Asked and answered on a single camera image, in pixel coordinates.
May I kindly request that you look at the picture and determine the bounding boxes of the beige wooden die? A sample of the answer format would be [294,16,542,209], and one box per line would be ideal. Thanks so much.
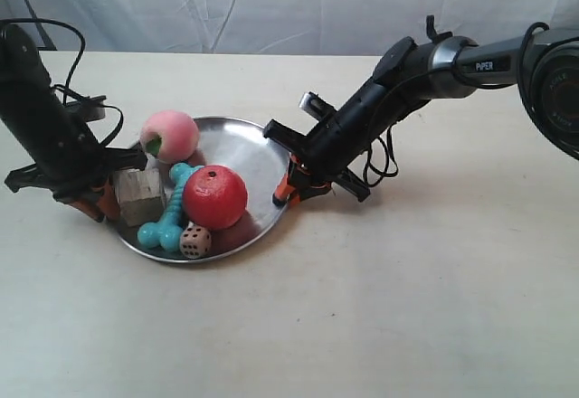
[179,223,212,260]

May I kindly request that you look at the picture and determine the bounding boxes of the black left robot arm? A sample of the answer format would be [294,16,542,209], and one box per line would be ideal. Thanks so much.
[1,18,147,222]

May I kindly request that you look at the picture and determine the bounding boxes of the turquoise rubber bone toy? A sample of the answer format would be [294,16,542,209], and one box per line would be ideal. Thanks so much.
[137,163,202,252]

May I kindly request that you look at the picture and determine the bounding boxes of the large round metal plate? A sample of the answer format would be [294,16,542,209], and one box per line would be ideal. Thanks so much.
[114,117,290,265]

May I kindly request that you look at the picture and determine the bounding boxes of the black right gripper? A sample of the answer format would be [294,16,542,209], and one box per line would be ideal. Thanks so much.
[263,80,372,205]

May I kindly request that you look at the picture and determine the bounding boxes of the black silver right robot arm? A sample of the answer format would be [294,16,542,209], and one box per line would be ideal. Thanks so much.
[263,15,578,206]

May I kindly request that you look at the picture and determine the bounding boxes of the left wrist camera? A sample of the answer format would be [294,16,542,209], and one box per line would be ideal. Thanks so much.
[64,95,107,122]

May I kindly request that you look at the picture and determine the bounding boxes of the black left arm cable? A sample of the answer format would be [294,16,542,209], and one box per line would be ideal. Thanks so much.
[0,17,126,150]

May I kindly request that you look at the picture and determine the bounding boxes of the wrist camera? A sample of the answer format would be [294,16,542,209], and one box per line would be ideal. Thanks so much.
[299,91,336,121]
[64,95,107,122]

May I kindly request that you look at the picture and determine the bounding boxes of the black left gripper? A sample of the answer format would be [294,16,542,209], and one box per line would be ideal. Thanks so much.
[5,139,147,223]

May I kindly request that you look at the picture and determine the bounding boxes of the grey wooden block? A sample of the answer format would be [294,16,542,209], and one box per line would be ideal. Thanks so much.
[113,168,166,227]

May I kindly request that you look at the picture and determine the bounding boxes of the pink toy peach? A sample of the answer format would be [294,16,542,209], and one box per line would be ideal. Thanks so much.
[139,110,200,164]

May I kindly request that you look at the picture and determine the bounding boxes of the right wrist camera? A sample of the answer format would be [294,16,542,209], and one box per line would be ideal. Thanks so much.
[299,91,336,121]

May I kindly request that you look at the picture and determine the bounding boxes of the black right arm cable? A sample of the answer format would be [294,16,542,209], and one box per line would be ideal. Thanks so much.
[359,22,551,188]

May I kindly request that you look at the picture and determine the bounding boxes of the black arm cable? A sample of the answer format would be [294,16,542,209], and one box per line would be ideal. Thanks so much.
[359,22,551,188]
[0,17,126,150]

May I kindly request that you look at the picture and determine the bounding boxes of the white backdrop curtain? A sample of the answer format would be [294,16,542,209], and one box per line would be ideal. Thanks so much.
[1,0,578,55]

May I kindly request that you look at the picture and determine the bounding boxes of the red toy apple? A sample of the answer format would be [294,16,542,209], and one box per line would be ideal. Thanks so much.
[182,165,248,231]

